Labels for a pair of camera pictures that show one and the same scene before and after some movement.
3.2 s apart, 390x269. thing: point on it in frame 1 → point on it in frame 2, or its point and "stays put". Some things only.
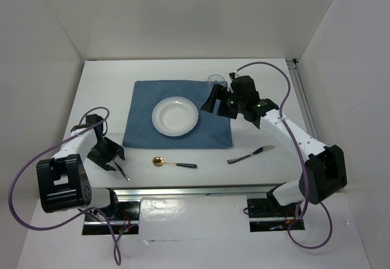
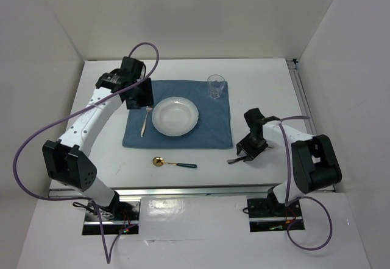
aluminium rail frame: x=310 y=114 stays put
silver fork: x=122 y=171 → x=148 y=108
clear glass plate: x=175 y=116 stays put
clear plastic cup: x=216 y=79 stays put
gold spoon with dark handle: x=159 y=162 stays put
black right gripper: x=219 y=92 → x=251 y=153
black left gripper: x=102 y=162 → x=147 y=98
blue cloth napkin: x=139 y=131 stays put
